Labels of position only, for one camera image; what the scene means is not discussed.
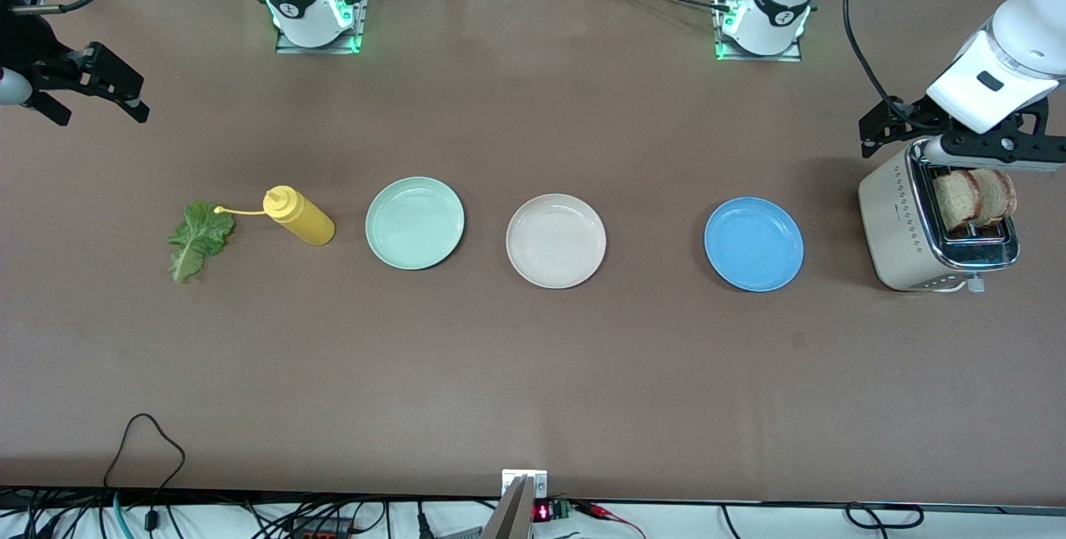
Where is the brown bread slice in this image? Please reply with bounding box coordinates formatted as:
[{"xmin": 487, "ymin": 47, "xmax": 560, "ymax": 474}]
[
  {"xmin": 973, "ymin": 167, "xmax": 1019, "ymax": 227},
  {"xmin": 931, "ymin": 170, "xmax": 985, "ymax": 233}
]

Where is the green lettuce leaf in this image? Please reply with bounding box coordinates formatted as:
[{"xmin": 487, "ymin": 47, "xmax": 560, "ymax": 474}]
[{"xmin": 167, "ymin": 201, "xmax": 237, "ymax": 284}]

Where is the yellow mustard squeeze bottle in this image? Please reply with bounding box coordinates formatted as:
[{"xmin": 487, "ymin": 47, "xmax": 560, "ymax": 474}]
[{"xmin": 214, "ymin": 185, "xmax": 336, "ymax": 247}]

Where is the blue plate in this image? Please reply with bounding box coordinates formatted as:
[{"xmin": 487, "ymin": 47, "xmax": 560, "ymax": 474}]
[{"xmin": 704, "ymin": 197, "xmax": 805, "ymax": 293}]

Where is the beige plate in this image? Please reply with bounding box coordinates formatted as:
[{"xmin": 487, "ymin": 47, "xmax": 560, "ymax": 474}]
[{"xmin": 506, "ymin": 193, "xmax": 607, "ymax": 290}]

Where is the light green plate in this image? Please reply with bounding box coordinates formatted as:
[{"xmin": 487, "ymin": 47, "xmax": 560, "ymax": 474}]
[{"xmin": 366, "ymin": 177, "xmax": 466, "ymax": 271}]

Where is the beige chrome toaster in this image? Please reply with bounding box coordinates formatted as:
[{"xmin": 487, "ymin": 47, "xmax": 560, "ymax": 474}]
[{"xmin": 858, "ymin": 137, "xmax": 1021, "ymax": 294}]

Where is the grey metal beam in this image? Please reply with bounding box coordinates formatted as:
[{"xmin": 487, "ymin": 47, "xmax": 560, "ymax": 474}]
[{"xmin": 479, "ymin": 475, "xmax": 534, "ymax": 539}]

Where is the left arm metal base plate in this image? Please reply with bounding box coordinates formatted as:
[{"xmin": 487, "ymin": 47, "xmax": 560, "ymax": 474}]
[{"xmin": 712, "ymin": 0, "xmax": 805, "ymax": 63}]

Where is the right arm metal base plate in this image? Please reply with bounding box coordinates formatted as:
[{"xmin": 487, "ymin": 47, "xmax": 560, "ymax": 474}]
[{"xmin": 275, "ymin": 0, "xmax": 368, "ymax": 55}]

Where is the coiled black cable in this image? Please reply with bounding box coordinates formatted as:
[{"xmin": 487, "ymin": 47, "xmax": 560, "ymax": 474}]
[{"xmin": 845, "ymin": 502, "xmax": 925, "ymax": 531}]

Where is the black cable tangle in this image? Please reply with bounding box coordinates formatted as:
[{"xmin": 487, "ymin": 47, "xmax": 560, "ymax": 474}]
[{"xmin": 0, "ymin": 485, "xmax": 501, "ymax": 539}]

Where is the teal cable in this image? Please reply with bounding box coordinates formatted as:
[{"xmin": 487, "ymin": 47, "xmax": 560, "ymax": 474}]
[{"xmin": 111, "ymin": 492, "xmax": 136, "ymax": 539}]

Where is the thin black looped cable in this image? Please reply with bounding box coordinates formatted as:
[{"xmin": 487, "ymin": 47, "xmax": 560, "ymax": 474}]
[{"xmin": 102, "ymin": 413, "xmax": 187, "ymax": 533}]

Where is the red clip lead cable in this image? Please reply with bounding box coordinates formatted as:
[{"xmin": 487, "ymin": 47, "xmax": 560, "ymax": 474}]
[{"xmin": 573, "ymin": 500, "xmax": 649, "ymax": 539}]

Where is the small metal edge bracket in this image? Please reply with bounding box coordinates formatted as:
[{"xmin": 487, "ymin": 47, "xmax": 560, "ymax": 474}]
[{"xmin": 501, "ymin": 469, "xmax": 549, "ymax": 500}]

